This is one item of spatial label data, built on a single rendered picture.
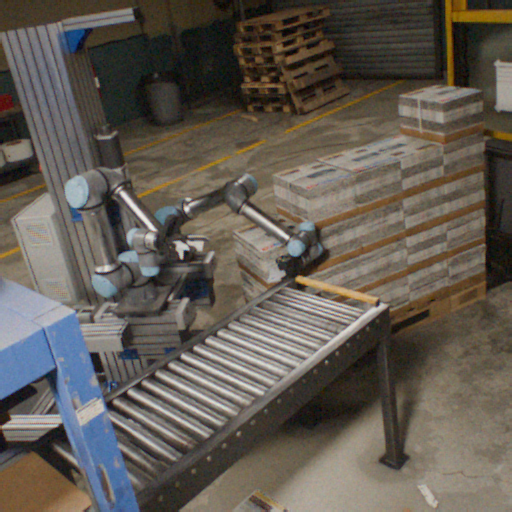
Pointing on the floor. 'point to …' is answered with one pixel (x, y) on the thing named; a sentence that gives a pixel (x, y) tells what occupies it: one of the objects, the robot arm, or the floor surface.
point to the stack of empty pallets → (263, 61)
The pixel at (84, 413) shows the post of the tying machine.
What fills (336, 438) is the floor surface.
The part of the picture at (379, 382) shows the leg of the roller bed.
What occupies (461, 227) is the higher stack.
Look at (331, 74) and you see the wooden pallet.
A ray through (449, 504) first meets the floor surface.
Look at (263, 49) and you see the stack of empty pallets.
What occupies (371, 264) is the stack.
